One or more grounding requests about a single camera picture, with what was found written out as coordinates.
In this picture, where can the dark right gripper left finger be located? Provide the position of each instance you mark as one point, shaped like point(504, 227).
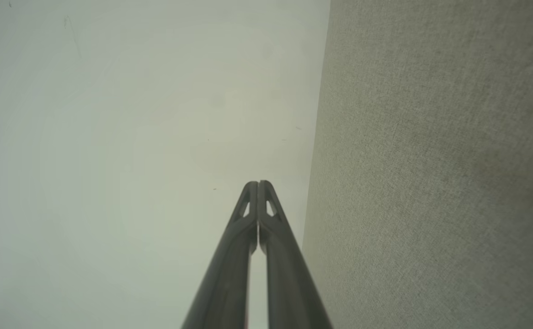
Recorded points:
point(223, 283)

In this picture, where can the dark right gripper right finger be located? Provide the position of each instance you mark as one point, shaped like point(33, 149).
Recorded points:
point(291, 288)

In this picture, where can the grey fabric sofa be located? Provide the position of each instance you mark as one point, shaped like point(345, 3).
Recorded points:
point(431, 160)

